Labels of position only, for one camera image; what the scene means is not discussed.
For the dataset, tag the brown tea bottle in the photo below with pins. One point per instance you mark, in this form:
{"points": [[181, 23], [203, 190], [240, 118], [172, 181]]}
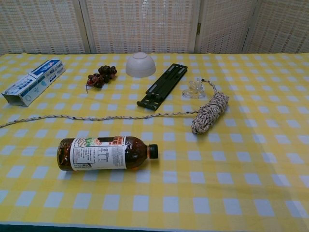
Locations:
{"points": [[96, 154]]}

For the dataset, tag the dark red grape bunch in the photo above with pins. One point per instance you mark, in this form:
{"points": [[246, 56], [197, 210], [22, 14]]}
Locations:
{"points": [[103, 72]]}

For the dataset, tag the white upturned bowl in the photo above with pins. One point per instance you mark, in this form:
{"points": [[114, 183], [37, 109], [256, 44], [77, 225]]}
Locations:
{"points": [[140, 65]]}

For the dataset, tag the yellow white checkered tablecloth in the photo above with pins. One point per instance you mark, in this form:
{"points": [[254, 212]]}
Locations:
{"points": [[217, 169]]}

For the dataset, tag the blue white toothpaste box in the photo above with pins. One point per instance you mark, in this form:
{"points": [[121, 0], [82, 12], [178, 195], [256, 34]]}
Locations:
{"points": [[36, 79]]}

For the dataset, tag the beige woven folding screen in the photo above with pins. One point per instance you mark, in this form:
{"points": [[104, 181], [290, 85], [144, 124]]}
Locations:
{"points": [[144, 24]]}

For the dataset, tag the clear plastic clip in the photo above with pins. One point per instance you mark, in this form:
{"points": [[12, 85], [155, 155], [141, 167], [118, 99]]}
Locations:
{"points": [[193, 93]]}

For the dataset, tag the black folding stand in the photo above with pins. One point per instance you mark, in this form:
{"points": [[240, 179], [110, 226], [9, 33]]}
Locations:
{"points": [[164, 84]]}

